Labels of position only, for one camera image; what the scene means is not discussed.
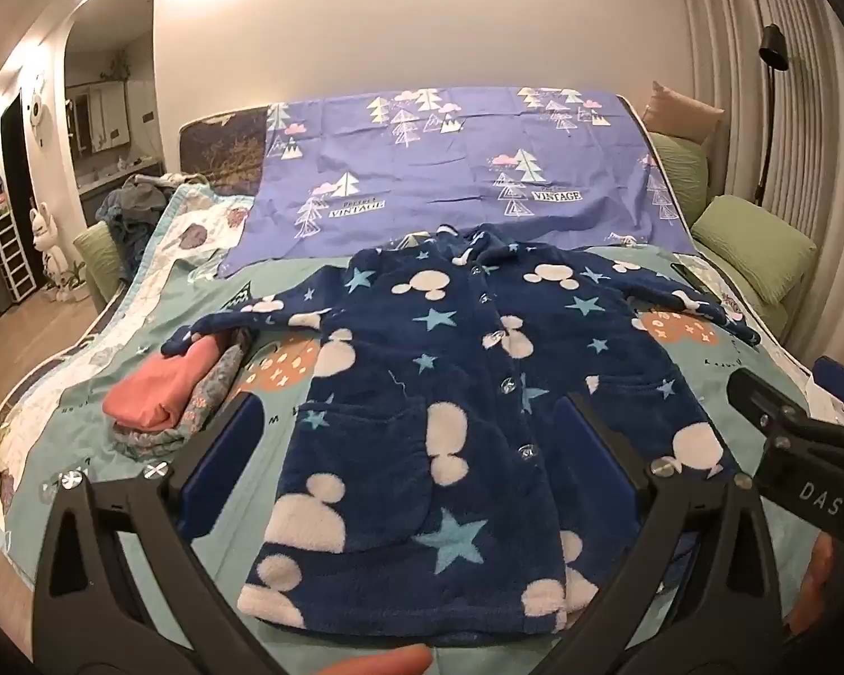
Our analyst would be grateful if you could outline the teal printed blanket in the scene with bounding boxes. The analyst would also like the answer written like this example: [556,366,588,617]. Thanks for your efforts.
[0,239,827,648]

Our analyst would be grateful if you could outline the wall cabinet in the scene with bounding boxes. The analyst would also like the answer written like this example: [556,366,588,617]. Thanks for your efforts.
[66,77,131,156]

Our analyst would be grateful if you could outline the green sofa cushion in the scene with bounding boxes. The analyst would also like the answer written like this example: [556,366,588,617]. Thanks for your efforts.
[74,221,131,303]

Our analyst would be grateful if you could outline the green pillow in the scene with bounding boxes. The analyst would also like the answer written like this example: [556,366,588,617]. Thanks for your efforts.
[647,133,711,226]
[689,195,817,307]

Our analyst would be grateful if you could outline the purple tree-print sheet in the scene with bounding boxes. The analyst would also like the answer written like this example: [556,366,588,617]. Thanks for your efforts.
[218,86,697,278]

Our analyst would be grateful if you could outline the black floor lamp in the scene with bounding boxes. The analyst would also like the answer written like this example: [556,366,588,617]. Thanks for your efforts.
[749,24,789,198]

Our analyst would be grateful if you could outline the dark printed headboard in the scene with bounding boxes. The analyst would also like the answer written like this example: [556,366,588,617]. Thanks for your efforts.
[178,104,272,194]

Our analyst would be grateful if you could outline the floral folded garment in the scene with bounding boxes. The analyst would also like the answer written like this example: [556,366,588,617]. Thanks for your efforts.
[113,330,250,461]

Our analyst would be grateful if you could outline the white wall decoration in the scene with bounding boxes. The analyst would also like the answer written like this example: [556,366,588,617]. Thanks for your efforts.
[24,74,50,149]

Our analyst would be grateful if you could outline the beige pillow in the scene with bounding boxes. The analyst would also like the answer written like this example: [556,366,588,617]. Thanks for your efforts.
[643,80,725,138]

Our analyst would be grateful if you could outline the person's left hand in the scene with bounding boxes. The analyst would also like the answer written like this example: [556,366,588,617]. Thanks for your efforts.
[320,645,435,675]

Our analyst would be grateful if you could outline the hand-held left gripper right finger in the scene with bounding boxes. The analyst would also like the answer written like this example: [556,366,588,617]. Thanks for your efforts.
[535,394,796,675]

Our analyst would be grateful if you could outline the pile of grey clothes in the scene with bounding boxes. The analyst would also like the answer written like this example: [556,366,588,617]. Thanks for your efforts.
[97,172,184,282]

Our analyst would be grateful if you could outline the blue fleece star-print robe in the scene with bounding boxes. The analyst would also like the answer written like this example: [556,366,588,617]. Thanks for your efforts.
[161,223,761,630]

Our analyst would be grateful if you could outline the white rabbit figurine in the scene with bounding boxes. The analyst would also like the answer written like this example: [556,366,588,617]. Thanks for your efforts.
[32,202,68,289]

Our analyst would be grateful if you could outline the pink folded garment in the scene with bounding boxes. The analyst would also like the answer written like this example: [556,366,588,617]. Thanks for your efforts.
[104,337,219,433]

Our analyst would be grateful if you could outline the person's right hand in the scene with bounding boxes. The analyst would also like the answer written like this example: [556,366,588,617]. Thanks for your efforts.
[784,530,843,648]

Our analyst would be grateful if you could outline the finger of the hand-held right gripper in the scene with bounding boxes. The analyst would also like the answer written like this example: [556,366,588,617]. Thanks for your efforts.
[812,357,844,430]
[728,369,817,446]

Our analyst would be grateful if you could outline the white patterned quilt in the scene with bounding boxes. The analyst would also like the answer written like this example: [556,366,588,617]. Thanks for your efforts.
[0,179,254,556]

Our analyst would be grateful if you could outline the white shelf rack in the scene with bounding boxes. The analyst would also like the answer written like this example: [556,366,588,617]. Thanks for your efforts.
[0,211,38,300]

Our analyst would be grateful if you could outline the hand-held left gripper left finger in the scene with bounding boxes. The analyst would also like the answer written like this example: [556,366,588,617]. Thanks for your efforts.
[32,390,289,675]

